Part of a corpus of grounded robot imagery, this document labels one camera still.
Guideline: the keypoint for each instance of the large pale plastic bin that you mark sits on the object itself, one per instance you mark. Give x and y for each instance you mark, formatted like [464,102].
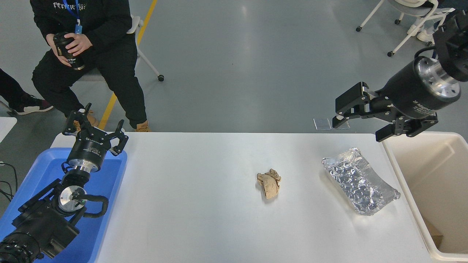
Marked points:
[431,171]

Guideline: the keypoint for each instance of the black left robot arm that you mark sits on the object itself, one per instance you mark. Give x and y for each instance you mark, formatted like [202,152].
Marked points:
[40,223]

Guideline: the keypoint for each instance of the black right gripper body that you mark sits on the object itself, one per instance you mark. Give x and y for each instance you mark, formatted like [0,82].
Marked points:
[406,91]

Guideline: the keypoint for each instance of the crumpled tan paper ball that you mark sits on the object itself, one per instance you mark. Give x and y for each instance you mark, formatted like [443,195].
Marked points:
[270,184]

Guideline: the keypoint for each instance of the white chair with grey seat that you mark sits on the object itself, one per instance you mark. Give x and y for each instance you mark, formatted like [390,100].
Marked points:
[413,8]

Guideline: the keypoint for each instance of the white chair with castors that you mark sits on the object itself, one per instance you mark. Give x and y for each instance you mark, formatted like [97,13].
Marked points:
[136,22]

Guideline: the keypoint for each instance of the blue plastic tray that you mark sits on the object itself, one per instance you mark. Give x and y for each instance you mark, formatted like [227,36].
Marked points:
[106,175]

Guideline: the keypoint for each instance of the person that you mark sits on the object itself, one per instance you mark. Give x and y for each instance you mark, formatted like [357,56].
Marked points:
[109,22]
[424,35]
[11,91]

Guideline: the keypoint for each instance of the person's left hand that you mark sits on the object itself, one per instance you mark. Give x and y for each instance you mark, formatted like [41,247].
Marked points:
[80,44]

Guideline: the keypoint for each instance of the person's right hand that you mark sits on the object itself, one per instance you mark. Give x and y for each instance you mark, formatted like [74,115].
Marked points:
[55,51]

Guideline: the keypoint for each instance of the black drinking tumbler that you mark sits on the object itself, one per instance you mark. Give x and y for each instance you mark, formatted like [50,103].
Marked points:
[67,49]

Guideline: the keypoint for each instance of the brown cardboard piece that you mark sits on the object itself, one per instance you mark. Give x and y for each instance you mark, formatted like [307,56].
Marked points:
[434,233]

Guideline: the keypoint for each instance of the clear square floor plate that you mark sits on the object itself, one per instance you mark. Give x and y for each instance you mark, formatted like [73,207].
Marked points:
[345,125]
[322,124]

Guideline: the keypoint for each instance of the white side table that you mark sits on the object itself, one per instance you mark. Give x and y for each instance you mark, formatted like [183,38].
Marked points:
[5,128]

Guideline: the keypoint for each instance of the silver foil plate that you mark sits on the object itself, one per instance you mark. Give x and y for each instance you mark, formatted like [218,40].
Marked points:
[356,180]

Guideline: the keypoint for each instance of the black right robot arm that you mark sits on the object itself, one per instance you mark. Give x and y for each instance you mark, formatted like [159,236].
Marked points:
[453,47]

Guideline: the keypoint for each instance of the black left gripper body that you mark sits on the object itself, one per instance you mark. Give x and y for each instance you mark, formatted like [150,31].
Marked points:
[89,150]

